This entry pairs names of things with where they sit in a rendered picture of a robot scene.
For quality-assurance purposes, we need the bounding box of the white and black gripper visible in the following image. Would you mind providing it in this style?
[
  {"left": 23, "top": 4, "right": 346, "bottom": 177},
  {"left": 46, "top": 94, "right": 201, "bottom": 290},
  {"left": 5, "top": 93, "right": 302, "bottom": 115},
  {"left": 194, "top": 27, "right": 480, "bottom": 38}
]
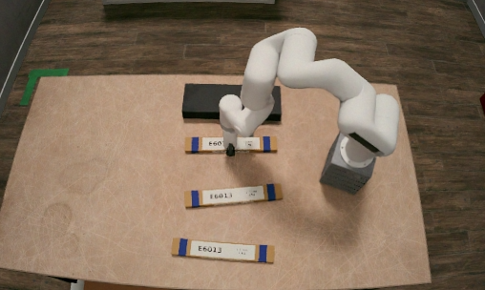
[{"left": 222, "top": 130, "right": 238, "bottom": 156}]

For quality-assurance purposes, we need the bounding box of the tan flat pack with white e6013 label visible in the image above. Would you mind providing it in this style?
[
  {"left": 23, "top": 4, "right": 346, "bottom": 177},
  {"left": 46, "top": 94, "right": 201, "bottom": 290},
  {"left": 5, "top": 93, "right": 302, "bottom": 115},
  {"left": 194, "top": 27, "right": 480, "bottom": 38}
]
[{"left": 171, "top": 238, "right": 275, "bottom": 263}]

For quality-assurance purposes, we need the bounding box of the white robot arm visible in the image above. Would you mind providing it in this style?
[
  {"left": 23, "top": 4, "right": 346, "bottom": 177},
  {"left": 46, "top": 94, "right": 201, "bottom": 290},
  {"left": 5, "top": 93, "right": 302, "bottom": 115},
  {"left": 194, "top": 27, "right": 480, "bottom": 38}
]
[{"left": 220, "top": 28, "right": 399, "bottom": 168}]

